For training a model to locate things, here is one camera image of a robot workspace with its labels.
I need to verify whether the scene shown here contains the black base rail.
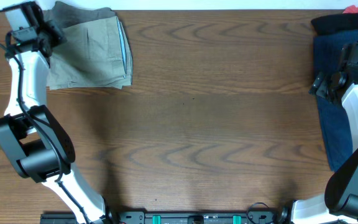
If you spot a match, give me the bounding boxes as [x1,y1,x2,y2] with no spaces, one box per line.
[40,202,288,224]

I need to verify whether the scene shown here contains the folded grey shorts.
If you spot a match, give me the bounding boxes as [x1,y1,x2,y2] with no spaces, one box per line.
[43,1,116,28]

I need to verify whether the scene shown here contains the navy blue garment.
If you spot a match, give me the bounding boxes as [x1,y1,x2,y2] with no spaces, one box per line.
[313,30,358,172]

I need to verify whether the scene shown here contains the beige khaki shorts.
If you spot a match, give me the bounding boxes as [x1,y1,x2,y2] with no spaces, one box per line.
[47,16,133,90]

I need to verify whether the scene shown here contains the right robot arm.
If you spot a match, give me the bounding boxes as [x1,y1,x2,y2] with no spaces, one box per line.
[287,70,358,223]

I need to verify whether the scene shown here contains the black folded garment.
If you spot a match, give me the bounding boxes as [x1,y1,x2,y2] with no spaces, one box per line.
[311,13,358,35]

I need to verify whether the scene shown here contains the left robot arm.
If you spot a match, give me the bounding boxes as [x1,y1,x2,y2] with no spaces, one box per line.
[0,21,116,223]

